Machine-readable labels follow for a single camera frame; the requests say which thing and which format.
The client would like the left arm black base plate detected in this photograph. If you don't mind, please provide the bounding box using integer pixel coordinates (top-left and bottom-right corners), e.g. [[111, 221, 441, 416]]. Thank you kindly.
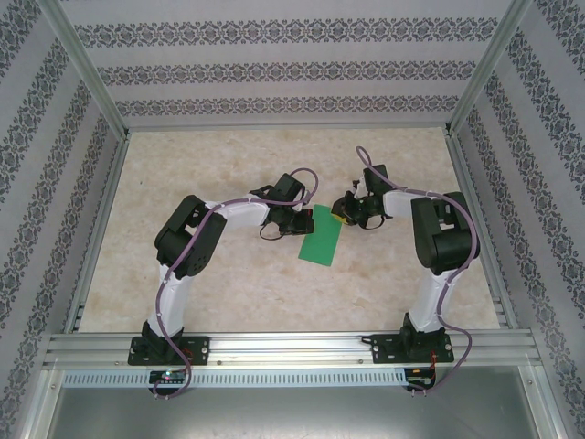
[[127, 336, 212, 367]]

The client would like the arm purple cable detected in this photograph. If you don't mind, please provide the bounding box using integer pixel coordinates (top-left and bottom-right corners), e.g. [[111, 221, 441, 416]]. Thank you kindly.
[[154, 167, 320, 402], [355, 145, 481, 399]]

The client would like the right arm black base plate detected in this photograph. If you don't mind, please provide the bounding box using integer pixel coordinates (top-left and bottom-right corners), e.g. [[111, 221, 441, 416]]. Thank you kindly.
[[370, 333, 456, 366]]

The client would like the long aluminium mounting rail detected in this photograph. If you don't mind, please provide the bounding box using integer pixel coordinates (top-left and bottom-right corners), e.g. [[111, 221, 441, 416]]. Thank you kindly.
[[43, 332, 544, 368]]

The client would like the green paper sheet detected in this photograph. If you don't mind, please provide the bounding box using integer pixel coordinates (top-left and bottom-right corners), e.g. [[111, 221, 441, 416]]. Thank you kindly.
[[297, 204, 345, 268]]

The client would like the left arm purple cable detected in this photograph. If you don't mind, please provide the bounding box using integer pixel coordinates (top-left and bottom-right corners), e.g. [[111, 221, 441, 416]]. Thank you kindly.
[[154, 167, 320, 402]]

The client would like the aluminium table side rail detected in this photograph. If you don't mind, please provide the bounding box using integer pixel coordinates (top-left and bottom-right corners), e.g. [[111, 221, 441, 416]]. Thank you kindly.
[[445, 132, 521, 331], [63, 134, 133, 334]]

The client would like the aluminium frame post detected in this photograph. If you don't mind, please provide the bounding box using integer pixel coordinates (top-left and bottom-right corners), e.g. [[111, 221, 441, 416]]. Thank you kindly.
[[17, 368, 65, 439], [518, 365, 570, 439], [444, 0, 535, 137], [39, 0, 131, 137]]

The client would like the slotted grey cable duct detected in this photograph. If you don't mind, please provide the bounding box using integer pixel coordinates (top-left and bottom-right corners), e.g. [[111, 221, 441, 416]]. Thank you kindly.
[[61, 368, 409, 389]]

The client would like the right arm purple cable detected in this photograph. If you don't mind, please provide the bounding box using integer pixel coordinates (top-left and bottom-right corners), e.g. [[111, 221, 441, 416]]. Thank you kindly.
[[355, 145, 481, 399]]

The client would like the grey sheet metal tray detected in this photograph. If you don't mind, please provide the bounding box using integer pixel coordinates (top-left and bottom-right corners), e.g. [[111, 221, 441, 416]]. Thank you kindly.
[[45, 365, 557, 439]]

